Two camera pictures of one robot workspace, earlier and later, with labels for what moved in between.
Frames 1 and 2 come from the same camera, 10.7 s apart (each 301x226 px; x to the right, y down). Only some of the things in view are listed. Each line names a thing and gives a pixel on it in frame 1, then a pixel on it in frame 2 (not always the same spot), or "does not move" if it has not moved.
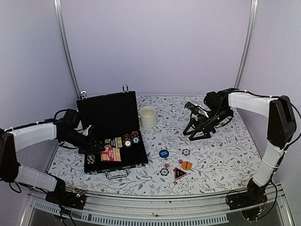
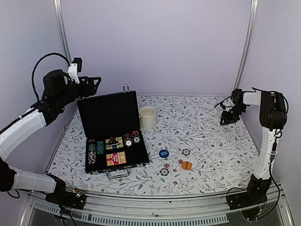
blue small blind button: [163, 153] does not move
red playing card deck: [111, 154] → [116, 158]
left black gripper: [91, 145] → [92, 89]
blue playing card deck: [115, 142] does not move
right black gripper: [204, 121] → [227, 119]
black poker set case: [114, 119] does not move
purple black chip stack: [135, 137] does not move
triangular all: [179, 173] → [112, 142]
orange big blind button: [186, 165] does not move
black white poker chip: [186, 152] does not move
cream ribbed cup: [147, 117] does not move
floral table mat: [222, 162] does not move
